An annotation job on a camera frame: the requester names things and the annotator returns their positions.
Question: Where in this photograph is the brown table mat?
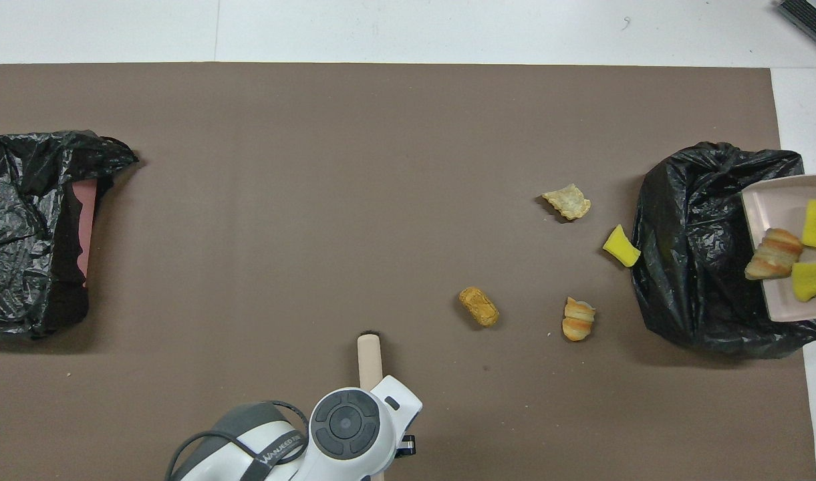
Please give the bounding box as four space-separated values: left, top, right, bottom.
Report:
0 62 816 481

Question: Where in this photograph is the yellow sponge wedge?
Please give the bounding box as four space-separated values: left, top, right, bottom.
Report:
602 224 642 268

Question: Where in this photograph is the brown bread roll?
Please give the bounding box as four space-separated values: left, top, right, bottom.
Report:
458 286 500 328

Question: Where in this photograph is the dark ribbed object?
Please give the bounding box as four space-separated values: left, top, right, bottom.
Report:
777 0 816 57

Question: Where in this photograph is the black bin bag fully covering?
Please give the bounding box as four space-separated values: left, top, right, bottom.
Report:
632 141 816 360

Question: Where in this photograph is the pale crusty bread chunk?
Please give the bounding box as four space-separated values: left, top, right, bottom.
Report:
745 228 804 280

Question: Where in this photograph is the wavy yellow sponge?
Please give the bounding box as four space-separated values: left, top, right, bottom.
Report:
791 262 816 300

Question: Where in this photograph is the pink bin box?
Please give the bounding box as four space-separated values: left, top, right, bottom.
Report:
72 179 99 288

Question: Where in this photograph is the black bin bag showing box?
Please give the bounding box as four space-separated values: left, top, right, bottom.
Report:
0 130 140 338

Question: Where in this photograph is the beige plastic dustpan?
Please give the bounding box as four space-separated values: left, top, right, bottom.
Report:
740 175 816 323

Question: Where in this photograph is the striped croissant piece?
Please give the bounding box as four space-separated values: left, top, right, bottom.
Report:
561 297 596 342

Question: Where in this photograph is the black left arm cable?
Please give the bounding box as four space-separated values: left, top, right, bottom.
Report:
166 401 309 481

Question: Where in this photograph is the beige hand brush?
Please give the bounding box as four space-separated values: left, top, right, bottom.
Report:
357 333 386 481

